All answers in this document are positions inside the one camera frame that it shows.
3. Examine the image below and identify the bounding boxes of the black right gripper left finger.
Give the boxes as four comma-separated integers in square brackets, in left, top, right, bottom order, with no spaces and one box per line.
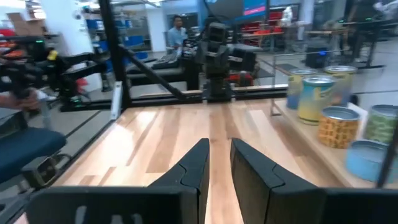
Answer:
[26,138,211,224]

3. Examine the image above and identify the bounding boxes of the short light blue can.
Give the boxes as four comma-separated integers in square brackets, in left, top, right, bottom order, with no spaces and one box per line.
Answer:
[345,139,398,183]

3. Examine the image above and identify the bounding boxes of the person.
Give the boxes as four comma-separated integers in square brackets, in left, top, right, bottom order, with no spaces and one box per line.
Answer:
[167,14,189,55]

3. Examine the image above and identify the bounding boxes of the green patterned can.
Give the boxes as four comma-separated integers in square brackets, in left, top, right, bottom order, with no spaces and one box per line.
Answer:
[363,104,398,144]

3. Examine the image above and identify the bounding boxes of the person's hand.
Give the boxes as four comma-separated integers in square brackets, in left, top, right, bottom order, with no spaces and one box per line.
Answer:
[0,90,41,113]

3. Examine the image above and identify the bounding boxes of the black box with blue light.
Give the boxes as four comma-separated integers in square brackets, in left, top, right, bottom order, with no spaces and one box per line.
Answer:
[305,46,331,68]

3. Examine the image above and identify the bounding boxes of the blue and olive label can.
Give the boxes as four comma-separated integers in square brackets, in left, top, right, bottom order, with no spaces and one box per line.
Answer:
[285,68,318,110]

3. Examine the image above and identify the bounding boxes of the dark blue chair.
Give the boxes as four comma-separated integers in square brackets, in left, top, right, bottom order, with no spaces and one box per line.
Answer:
[0,111,68,185]

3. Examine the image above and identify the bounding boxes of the yellow chili pepper print can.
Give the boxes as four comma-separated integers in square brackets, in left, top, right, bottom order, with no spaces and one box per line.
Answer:
[317,106,361,149]

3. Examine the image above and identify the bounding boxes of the blue screen computer monitor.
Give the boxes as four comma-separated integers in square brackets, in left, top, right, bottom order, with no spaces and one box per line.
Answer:
[242,0,268,17]

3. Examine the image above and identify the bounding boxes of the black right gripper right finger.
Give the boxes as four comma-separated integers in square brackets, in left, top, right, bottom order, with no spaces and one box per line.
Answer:
[229,138,398,224]

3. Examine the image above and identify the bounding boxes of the red storage bins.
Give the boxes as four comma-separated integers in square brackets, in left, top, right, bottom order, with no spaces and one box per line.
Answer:
[241,12,284,35]

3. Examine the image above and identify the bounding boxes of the peach label can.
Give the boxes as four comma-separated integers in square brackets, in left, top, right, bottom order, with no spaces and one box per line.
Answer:
[323,65,358,108]

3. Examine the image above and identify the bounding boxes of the black frame wooden shelf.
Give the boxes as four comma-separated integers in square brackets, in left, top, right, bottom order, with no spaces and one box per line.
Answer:
[269,49,398,190]

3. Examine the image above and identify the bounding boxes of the background work table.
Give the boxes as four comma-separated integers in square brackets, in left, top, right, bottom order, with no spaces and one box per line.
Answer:
[304,17,398,70]

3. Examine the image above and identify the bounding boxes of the black aluminium rig frame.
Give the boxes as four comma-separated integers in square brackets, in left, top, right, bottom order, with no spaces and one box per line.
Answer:
[58,0,289,121]

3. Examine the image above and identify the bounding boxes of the yellow can with green stripe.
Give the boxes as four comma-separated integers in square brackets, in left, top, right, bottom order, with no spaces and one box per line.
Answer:
[297,75,338,126]

